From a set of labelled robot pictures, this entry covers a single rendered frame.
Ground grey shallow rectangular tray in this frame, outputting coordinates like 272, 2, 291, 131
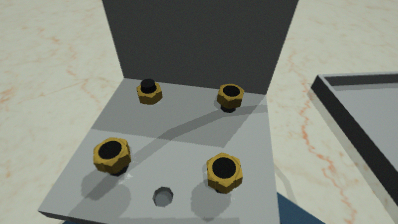
311, 71, 398, 206

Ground dark grey cylinder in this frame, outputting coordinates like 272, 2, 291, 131
111, 79, 235, 207

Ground brass hex nut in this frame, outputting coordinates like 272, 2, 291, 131
206, 153, 243, 194
93, 137, 131, 174
217, 84, 244, 109
136, 82, 162, 105

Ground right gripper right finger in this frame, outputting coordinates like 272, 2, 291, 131
277, 192, 325, 224

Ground grey metal bracket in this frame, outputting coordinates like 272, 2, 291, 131
37, 0, 299, 224

